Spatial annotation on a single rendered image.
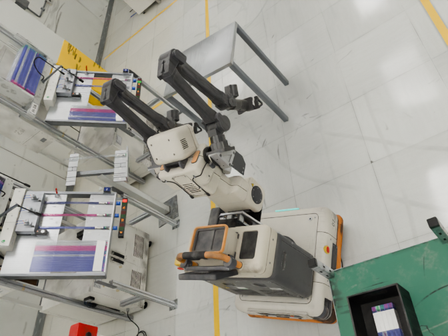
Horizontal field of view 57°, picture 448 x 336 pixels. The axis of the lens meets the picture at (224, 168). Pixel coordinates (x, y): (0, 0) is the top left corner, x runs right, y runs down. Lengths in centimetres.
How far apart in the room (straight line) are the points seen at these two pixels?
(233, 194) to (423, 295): 108
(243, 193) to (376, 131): 123
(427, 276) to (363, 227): 128
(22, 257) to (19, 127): 136
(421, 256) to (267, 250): 79
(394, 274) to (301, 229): 115
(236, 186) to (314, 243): 64
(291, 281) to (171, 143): 95
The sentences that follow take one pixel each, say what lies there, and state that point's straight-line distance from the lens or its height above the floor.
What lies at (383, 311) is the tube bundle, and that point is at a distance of 151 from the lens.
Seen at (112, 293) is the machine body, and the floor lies 40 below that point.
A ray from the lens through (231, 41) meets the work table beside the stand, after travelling 324.
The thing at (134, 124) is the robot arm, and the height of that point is 142.
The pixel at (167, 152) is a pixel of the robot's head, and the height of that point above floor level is 133.
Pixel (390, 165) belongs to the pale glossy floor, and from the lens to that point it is 290.
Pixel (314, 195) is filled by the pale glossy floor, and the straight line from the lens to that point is 303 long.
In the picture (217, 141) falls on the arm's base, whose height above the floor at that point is 123.
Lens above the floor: 238
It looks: 40 degrees down
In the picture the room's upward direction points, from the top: 54 degrees counter-clockwise
